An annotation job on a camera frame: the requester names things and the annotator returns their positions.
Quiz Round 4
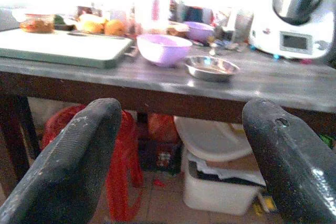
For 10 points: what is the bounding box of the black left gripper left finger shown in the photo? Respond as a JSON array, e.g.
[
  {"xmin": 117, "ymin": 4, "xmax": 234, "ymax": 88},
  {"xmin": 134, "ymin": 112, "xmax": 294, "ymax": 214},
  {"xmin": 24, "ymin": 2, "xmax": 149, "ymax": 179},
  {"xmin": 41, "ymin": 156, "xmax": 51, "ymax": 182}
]
[{"xmin": 0, "ymin": 97, "xmax": 122, "ymax": 224}]

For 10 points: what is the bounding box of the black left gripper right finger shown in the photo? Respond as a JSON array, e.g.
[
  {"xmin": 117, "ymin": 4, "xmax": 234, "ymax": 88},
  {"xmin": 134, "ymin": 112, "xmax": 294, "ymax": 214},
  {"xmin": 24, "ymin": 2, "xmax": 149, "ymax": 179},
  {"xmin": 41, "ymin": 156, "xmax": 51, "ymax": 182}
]
[{"xmin": 241, "ymin": 98, "xmax": 336, "ymax": 224}]

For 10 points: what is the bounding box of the yellow packet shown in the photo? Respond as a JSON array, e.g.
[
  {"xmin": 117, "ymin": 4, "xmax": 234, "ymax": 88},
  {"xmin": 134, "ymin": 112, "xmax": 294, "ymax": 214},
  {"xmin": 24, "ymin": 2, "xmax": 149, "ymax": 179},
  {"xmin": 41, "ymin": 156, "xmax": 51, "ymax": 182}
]
[{"xmin": 253, "ymin": 194, "xmax": 277, "ymax": 214}]

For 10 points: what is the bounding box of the red plastic bag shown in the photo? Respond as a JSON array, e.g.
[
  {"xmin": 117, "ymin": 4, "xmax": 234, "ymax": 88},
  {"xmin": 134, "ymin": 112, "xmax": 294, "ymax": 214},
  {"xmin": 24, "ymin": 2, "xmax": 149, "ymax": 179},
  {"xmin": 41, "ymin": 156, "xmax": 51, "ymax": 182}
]
[{"xmin": 41, "ymin": 104, "xmax": 144, "ymax": 222}]

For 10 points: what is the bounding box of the white plastic bin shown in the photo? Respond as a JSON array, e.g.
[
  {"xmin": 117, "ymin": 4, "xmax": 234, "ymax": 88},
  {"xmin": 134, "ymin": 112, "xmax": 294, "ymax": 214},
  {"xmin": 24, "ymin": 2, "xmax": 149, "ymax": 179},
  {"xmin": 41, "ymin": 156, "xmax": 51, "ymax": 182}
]
[{"xmin": 182, "ymin": 153, "xmax": 267, "ymax": 216}]

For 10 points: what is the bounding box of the white plastic lid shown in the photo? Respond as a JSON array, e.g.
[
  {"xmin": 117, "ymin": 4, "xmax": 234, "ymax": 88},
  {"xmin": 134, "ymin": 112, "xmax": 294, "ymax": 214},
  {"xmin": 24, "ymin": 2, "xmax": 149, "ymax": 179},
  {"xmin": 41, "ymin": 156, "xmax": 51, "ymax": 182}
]
[{"xmin": 174, "ymin": 115, "xmax": 253, "ymax": 162}]

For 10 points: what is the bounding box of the dark wooden table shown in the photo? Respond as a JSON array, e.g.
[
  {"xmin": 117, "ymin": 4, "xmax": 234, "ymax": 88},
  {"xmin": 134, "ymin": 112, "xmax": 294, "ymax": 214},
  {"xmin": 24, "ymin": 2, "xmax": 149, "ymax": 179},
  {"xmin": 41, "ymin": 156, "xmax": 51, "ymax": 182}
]
[{"xmin": 0, "ymin": 24, "xmax": 336, "ymax": 201}]

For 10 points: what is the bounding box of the black printed crate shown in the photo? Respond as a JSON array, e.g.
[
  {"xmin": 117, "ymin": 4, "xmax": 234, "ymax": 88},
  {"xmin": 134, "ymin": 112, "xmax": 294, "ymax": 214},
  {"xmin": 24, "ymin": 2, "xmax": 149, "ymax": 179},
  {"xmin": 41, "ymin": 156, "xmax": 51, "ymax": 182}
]
[{"xmin": 139, "ymin": 140, "xmax": 182, "ymax": 175}]

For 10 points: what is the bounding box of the orange plastic bag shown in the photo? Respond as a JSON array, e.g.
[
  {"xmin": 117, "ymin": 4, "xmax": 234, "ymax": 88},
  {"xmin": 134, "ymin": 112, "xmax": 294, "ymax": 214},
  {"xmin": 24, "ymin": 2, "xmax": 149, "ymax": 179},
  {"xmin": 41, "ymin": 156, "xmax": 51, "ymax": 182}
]
[{"xmin": 148, "ymin": 113, "xmax": 181, "ymax": 143}]

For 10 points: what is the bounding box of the white cutting board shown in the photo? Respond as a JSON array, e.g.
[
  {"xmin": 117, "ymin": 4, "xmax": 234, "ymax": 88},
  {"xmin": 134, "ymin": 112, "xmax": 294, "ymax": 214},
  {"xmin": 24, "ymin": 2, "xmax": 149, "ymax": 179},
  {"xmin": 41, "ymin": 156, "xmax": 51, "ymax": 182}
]
[{"xmin": 0, "ymin": 27, "xmax": 135, "ymax": 69}]

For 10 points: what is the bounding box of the stainless steel bowl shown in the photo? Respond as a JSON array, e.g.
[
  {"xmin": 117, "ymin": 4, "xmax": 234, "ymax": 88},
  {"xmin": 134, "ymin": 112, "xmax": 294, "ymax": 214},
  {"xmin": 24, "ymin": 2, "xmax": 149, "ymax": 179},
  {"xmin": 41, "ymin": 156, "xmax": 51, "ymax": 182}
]
[{"xmin": 183, "ymin": 55, "xmax": 240, "ymax": 82}]

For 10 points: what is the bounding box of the glass jar with food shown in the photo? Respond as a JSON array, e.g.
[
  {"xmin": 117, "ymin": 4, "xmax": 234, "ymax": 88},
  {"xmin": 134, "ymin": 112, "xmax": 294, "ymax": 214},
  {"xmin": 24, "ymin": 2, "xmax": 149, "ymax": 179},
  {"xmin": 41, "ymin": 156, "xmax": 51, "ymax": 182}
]
[{"xmin": 19, "ymin": 13, "xmax": 55, "ymax": 34}]

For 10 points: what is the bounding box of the large purple plastic bowl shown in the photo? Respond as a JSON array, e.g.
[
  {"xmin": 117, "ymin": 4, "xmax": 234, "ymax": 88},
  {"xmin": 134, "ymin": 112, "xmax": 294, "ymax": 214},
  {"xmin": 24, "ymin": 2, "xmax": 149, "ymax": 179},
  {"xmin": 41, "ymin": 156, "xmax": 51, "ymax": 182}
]
[{"xmin": 136, "ymin": 34, "xmax": 193, "ymax": 68}]

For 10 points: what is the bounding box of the clear glass cup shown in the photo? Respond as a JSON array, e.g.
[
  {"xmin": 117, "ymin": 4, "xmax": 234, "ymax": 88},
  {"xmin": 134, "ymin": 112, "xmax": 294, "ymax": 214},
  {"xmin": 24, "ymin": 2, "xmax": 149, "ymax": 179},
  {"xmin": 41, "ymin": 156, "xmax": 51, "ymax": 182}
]
[{"xmin": 230, "ymin": 8, "xmax": 255, "ymax": 44}]

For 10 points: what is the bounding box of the white steel kitchen machine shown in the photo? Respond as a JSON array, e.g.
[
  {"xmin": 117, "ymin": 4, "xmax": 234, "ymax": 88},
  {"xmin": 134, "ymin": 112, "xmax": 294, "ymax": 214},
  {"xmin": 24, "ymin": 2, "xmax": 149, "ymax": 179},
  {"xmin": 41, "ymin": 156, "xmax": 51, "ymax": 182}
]
[{"xmin": 248, "ymin": 0, "xmax": 336, "ymax": 61}]

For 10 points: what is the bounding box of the small purple plastic bowl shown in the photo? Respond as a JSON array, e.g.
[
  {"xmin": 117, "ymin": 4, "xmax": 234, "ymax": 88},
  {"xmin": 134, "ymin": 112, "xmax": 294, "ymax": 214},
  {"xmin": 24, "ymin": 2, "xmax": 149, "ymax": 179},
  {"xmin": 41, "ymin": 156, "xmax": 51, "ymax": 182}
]
[{"xmin": 183, "ymin": 21, "xmax": 215, "ymax": 42}]

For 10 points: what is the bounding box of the brown bread loaf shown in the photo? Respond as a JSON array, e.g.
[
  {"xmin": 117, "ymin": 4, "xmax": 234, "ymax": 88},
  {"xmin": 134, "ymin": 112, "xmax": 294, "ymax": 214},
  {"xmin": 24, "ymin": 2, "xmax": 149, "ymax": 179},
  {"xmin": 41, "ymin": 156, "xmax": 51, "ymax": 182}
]
[{"xmin": 167, "ymin": 22, "xmax": 190, "ymax": 38}]

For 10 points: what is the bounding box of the tall clear plastic container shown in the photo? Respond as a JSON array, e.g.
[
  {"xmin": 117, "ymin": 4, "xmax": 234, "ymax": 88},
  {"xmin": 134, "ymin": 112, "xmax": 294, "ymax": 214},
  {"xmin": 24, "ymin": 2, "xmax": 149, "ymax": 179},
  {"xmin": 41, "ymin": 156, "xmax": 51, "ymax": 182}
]
[{"xmin": 133, "ymin": 0, "xmax": 169, "ymax": 32}]

